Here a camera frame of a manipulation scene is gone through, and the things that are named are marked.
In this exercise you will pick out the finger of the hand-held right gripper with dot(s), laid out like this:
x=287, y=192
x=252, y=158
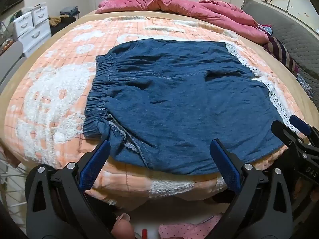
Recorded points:
x=300, y=125
x=282, y=132

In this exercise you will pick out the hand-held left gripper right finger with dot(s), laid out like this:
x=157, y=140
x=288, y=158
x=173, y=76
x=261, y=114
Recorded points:
x=224, y=164

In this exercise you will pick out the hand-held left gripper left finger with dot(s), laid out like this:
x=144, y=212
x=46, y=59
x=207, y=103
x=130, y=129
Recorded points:
x=96, y=161

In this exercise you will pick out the blue denim pants lace trim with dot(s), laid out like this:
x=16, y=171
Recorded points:
x=174, y=104

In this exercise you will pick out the person's left hand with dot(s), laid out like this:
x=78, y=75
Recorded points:
x=123, y=229

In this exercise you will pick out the speckled grey cloth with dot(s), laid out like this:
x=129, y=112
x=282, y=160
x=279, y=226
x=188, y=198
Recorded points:
x=305, y=86

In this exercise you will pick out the pink polka dot cloth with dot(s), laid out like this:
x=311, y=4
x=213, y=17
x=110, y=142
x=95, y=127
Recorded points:
x=189, y=230

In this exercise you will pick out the striped dark cloth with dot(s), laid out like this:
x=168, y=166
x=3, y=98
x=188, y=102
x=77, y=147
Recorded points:
x=279, y=49

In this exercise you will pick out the small red object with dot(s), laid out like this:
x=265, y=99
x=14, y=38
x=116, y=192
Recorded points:
x=144, y=234

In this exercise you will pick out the grey quilted headboard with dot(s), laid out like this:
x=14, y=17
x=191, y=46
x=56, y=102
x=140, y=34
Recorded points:
x=294, y=37

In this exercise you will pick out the orange white fluffy blanket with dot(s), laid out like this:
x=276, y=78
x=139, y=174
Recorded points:
x=62, y=79

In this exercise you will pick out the grey chair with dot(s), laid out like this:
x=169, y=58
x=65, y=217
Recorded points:
x=11, y=62

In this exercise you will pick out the white drawer chest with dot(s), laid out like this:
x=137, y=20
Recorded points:
x=35, y=39

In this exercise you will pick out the dark clothes pile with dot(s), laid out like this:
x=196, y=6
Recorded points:
x=63, y=22

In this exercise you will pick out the folded grey blue clothes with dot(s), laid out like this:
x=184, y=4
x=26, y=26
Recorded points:
x=69, y=11

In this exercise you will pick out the cluttered desk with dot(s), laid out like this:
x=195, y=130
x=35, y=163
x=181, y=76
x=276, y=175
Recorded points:
x=6, y=37

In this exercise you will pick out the small white drawer box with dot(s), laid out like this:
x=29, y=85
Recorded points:
x=39, y=15
x=23, y=23

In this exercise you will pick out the pink quilt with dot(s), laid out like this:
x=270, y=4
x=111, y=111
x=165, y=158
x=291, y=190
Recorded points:
x=174, y=7

